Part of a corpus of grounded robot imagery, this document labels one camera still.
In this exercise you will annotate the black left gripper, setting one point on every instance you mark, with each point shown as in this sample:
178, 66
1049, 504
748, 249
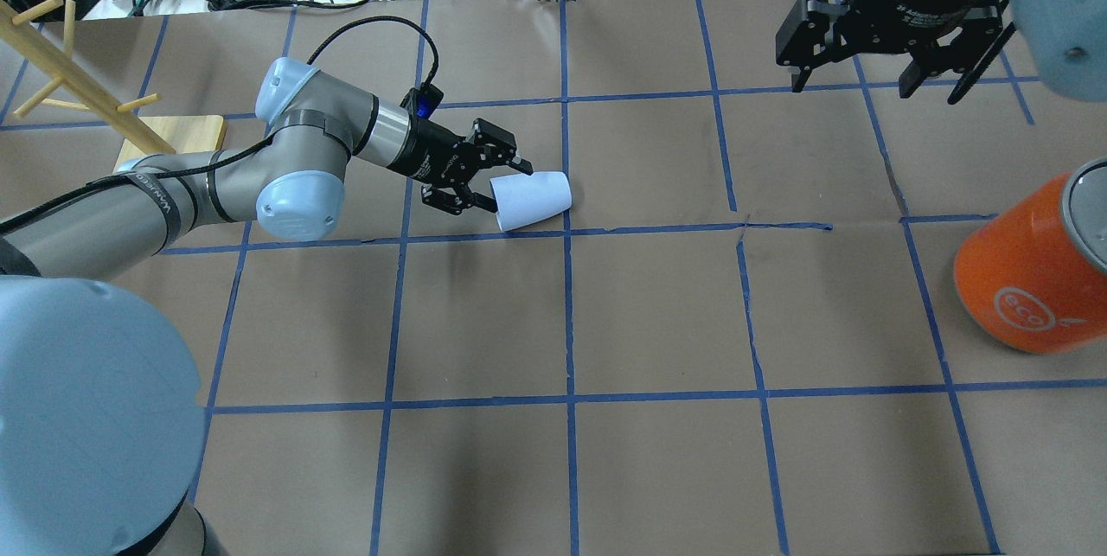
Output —
430, 158

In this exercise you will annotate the light blue plastic cup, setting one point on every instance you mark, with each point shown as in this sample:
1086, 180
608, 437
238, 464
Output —
522, 200

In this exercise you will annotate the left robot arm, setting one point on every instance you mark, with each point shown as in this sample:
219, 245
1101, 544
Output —
104, 428

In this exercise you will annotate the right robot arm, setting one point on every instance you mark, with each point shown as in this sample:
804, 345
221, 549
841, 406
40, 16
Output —
1066, 39

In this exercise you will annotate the orange can with grey lid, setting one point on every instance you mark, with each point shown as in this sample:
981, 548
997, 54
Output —
1034, 278

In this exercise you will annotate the wooden mug tree stand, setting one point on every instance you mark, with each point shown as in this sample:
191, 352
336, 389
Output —
70, 86

